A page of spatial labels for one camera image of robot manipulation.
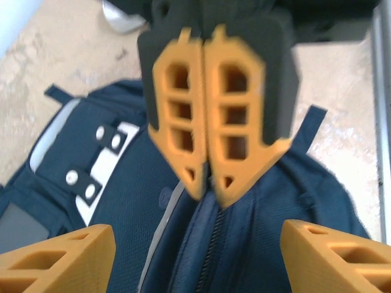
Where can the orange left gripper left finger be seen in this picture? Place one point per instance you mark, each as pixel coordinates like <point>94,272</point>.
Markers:
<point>61,265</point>

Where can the navy blue backpack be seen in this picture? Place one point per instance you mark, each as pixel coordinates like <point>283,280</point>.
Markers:
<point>128,213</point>

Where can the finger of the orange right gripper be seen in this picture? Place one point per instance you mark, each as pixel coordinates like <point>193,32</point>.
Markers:
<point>255,122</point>
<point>198,122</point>

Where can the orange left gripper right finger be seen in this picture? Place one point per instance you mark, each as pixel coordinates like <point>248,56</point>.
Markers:
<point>336,262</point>

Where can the aluminium table side rail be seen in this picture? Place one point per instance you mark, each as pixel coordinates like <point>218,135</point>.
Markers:
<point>382,122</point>

